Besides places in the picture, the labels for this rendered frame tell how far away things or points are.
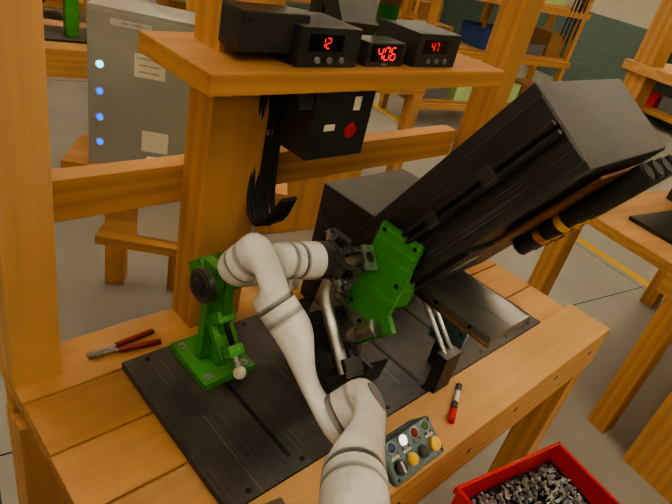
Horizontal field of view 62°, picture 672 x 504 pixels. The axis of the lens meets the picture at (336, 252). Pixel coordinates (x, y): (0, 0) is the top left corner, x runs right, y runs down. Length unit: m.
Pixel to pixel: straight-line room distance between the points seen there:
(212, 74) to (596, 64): 10.84
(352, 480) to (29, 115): 0.71
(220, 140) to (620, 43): 10.53
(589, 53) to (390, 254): 10.67
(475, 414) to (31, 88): 1.09
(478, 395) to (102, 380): 0.85
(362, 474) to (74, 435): 0.63
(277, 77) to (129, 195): 0.41
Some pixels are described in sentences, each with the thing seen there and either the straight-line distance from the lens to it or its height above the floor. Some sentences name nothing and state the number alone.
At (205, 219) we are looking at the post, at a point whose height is 1.19.
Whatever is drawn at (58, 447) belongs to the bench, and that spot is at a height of 0.88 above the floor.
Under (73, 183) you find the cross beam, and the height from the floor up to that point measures 1.26.
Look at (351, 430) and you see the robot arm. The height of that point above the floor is 1.18.
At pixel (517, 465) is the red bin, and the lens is 1.31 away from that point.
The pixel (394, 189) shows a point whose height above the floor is 1.24.
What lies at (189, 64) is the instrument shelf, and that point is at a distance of 1.01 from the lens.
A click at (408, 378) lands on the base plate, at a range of 1.39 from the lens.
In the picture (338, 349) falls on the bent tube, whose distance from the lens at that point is 1.24.
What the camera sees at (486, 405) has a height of 0.90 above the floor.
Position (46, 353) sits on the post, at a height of 0.95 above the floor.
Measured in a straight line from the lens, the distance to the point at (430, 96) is 6.57.
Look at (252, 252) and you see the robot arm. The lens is 0.92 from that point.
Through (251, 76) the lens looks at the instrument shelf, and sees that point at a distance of 1.00.
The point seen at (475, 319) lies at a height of 1.13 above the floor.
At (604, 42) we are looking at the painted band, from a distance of 11.59.
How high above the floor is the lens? 1.80
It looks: 31 degrees down
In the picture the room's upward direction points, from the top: 14 degrees clockwise
